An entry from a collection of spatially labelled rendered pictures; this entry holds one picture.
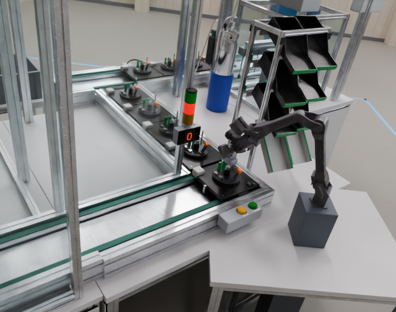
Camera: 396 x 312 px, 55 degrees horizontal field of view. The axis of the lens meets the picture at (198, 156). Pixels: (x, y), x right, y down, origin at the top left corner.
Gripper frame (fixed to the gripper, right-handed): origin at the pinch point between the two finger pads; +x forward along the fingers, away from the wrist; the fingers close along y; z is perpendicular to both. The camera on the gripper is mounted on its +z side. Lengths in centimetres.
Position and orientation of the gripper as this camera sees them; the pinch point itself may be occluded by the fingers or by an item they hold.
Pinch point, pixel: (230, 151)
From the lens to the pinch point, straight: 179.4
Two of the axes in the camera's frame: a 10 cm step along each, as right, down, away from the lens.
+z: -4.0, -9.0, 1.7
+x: -4.6, 3.6, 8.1
